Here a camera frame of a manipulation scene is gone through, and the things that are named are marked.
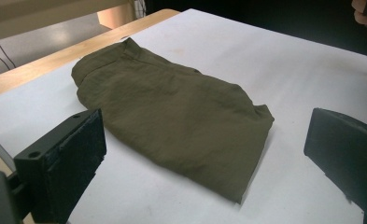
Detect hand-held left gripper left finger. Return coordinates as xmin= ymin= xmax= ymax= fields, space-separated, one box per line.
xmin=13 ymin=107 xmax=108 ymax=224

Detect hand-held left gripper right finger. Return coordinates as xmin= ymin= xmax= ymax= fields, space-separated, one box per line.
xmin=303 ymin=107 xmax=367 ymax=224

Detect olive green pants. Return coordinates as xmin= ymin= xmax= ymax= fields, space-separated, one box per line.
xmin=71 ymin=36 xmax=275 ymax=205

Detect wooden table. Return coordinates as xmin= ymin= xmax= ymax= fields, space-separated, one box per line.
xmin=0 ymin=8 xmax=180 ymax=101

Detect white table mat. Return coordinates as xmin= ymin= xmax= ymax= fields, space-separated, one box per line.
xmin=0 ymin=8 xmax=367 ymax=224

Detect beige wooden cabinet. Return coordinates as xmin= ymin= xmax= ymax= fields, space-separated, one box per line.
xmin=0 ymin=0 xmax=136 ymax=43

